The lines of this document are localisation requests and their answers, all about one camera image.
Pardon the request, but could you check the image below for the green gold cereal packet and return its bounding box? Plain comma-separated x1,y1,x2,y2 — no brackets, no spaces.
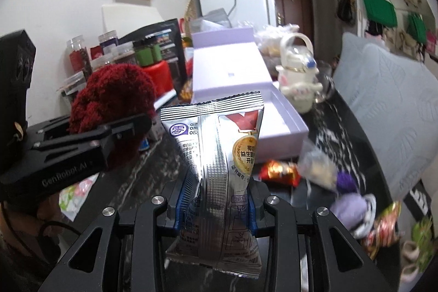
362,201,402,260

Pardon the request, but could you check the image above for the red knitted yarn ball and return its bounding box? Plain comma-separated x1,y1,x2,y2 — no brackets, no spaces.
69,64,156,134

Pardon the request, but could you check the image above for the purple embroidered sachet pouch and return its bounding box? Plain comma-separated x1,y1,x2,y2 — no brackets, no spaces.
330,193,367,230

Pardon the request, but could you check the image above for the white usb cable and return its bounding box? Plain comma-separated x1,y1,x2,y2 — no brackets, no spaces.
352,193,377,239

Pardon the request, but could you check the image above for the silver foil snack packet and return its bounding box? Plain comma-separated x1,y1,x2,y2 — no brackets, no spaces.
160,91,264,279

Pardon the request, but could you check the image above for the clear zip bag with snacks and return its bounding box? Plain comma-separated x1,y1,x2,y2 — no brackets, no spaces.
297,138,338,192

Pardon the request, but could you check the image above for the red gold candy packet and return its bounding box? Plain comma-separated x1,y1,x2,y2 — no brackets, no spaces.
258,160,301,187

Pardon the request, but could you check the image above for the operator left hand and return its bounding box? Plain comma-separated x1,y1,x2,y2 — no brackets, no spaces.
1,193,62,250

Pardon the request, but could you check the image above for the red plastic container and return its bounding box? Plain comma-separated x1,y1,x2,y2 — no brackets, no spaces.
142,60,174,99

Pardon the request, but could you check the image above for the black menu stand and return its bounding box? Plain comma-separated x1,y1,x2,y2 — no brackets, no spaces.
119,19,188,92

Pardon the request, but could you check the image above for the lavender gift box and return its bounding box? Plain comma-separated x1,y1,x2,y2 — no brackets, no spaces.
192,27,309,162

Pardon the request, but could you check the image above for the plastic bag of food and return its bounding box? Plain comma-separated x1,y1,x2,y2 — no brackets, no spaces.
254,24,300,57

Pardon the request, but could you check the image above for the cream cartoon dog kettle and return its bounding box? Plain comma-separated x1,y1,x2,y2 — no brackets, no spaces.
276,33,323,114

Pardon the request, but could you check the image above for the white mini fridge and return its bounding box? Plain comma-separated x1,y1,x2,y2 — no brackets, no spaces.
200,0,277,30

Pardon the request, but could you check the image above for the clear glass mug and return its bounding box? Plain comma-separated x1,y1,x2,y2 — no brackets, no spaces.
316,60,336,103

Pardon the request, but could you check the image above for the brown entrance door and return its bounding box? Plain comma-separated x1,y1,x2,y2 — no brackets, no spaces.
275,0,314,41

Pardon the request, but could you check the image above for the green felt tote bag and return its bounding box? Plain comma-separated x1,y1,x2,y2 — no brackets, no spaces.
363,0,398,28

